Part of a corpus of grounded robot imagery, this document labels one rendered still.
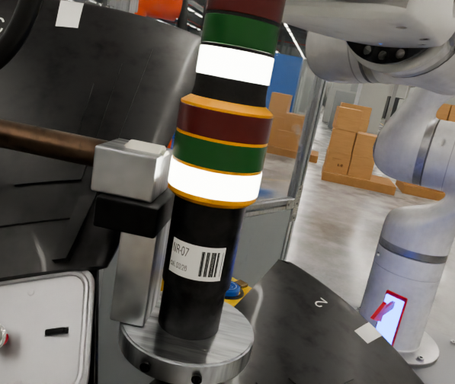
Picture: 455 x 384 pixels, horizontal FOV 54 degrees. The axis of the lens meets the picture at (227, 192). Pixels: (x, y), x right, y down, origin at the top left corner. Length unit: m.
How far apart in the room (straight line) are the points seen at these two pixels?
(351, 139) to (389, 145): 6.91
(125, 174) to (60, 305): 0.08
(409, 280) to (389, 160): 0.21
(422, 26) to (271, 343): 0.26
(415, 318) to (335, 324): 0.46
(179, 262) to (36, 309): 0.08
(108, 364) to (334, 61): 1.09
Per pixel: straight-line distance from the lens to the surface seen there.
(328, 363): 0.39
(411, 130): 0.81
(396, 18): 0.24
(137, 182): 0.21
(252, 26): 0.19
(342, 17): 0.25
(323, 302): 0.46
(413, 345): 0.93
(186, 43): 0.38
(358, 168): 7.80
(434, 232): 0.83
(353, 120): 7.72
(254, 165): 0.20
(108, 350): 1.31
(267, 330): 0.40
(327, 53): 0.43
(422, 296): 0.88
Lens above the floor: 1.40
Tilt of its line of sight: 14 degrees down
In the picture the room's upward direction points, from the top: 11 degrees clockwise
